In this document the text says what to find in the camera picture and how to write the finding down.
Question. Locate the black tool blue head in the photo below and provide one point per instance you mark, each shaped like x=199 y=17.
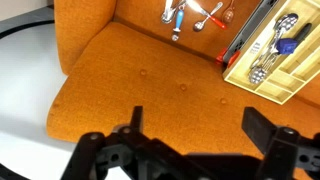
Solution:
x=286 y=46

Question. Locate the plain silver cutlery piece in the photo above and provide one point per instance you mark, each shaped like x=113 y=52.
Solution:
x=176 y=10

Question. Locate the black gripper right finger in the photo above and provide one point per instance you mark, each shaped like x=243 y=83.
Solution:
x=256 y=128

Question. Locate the patterned silver spoon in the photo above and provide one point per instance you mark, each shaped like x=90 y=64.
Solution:
x=286 y=21
x=257 y=74

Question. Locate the white round panel black rim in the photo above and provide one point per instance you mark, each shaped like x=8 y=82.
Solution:
x=26 y=83

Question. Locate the orange fabric sofa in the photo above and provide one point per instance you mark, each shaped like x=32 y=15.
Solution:
x=133 y=100

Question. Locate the wooden cutlery tray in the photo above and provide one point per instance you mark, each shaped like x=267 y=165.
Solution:
x=283 y=71

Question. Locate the brown wooden spoon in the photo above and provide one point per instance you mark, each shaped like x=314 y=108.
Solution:
x=228 y=15

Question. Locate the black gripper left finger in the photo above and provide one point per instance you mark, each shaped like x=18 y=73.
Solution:
x=93 y=150

